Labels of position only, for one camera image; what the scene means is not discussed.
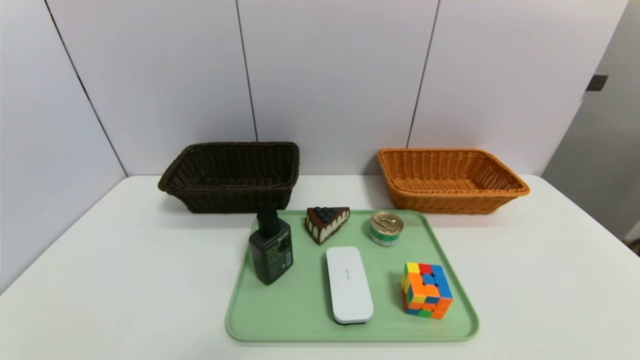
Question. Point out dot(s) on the light green plastic tray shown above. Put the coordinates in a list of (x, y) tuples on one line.
[(300, 305)]

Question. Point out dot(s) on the colourful puzzle cube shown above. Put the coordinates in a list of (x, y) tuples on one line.
[(426, 291)]

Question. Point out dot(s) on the small tin can green label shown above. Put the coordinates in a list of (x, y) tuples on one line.
[(386, 227)]

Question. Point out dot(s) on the dark bottle with black cap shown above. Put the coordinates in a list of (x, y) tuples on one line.
[(270, 255)]

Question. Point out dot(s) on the chocolate cake slice toy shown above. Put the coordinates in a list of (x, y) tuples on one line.
[(325, 225)]

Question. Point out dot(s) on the orange wicker basket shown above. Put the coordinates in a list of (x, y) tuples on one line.
[(450, 200)]

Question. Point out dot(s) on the dark brown wicker basket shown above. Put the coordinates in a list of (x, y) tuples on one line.
[(225, 197)]

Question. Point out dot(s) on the white oblong plastic case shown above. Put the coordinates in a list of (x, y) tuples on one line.
[(349, 285)]

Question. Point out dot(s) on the small black wall fixture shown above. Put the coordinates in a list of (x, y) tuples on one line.
[(597, 82)]

